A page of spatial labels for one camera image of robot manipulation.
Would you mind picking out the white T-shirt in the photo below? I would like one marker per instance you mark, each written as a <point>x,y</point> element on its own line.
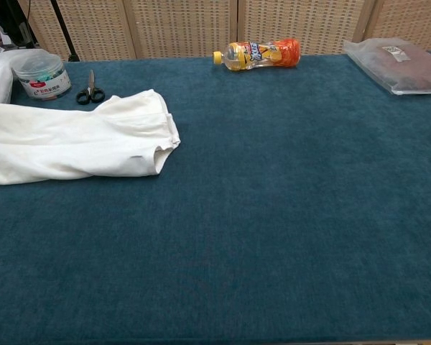
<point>75,143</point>

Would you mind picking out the clear bag brown contents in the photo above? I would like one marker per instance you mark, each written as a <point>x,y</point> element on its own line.
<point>406,68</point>

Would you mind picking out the orange yellow drink bottle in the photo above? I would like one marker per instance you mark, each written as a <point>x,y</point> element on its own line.
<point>262,54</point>

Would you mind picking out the rattan folding screen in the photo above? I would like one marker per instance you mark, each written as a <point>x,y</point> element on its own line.
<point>186,28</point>

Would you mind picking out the clear jar of coloured clips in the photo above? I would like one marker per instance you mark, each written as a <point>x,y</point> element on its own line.
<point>45,79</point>

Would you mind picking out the black tripod stand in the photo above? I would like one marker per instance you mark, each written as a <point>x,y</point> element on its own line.
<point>66,36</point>

